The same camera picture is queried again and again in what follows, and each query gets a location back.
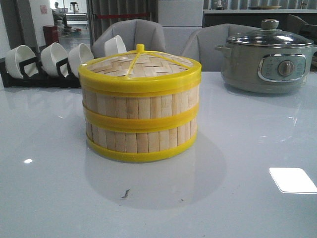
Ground glass pot lid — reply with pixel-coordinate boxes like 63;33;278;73
226;19;314;48

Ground red trash bin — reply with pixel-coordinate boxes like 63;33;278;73
43;25;59;46

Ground black dish rack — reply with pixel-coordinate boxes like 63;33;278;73
0;57;81;88

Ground bamboo steamer tray yellow rims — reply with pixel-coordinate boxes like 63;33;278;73
82;85;199;132

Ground grey chair left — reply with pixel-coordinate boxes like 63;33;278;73
91;19;166;58

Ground white bowl far right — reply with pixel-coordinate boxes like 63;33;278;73
104;35;127;57

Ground grey chair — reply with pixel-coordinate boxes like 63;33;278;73
91;19;166;58
181;24;256;71

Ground grey chair right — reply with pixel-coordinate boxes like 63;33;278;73
181;24;256;71

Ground white bowl far left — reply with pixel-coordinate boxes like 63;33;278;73
5;45;36;79

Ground woven bamboo steamer lid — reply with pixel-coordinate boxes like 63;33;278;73
78;44;202;97

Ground white cabinet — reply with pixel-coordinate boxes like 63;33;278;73
158;0;204;55

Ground red barrier belt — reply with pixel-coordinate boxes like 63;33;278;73
96;12;150;19

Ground person in background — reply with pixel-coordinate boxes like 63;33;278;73
52;2;67;26

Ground grey electric cooking pot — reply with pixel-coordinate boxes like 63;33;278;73
214;41;317;94

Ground white bowl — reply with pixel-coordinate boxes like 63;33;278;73
68;43;94;78
5;45;36;79
104;35;127;57
41;42;68;77

